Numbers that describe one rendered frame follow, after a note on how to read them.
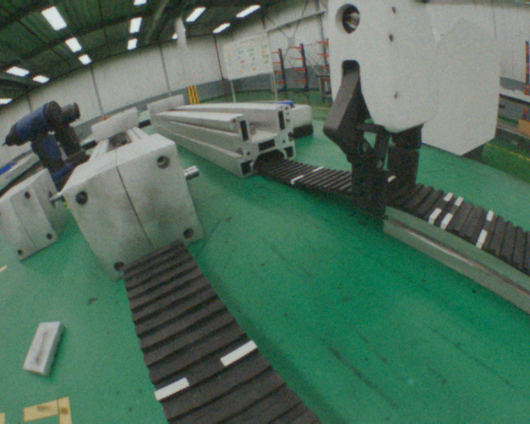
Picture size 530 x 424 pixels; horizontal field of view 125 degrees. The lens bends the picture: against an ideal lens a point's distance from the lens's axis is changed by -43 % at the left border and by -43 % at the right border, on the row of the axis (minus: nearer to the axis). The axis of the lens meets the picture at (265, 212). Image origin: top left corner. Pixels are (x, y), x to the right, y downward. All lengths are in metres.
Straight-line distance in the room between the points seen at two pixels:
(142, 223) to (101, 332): 0.10
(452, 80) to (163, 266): 0.46
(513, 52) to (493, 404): 7.67
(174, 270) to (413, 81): 0.19
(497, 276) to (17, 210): 0.53
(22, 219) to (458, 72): 0.69
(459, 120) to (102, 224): 0.49
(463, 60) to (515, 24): 7.40
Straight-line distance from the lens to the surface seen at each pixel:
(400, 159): 0.24
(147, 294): 0.15
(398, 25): 0.16
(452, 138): 0.46
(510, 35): 7.76
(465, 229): 0.19
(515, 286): 0.21
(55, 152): 0.60
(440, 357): 0.16
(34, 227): 0.41
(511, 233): 0.21
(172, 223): 0.22
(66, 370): 0.21
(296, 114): 0.48
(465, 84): 0.44
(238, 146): 0.32
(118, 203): 0.20
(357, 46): 0.16
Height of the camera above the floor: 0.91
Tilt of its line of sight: 32 degrees down
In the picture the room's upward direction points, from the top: 10 degrees counter-clockwise
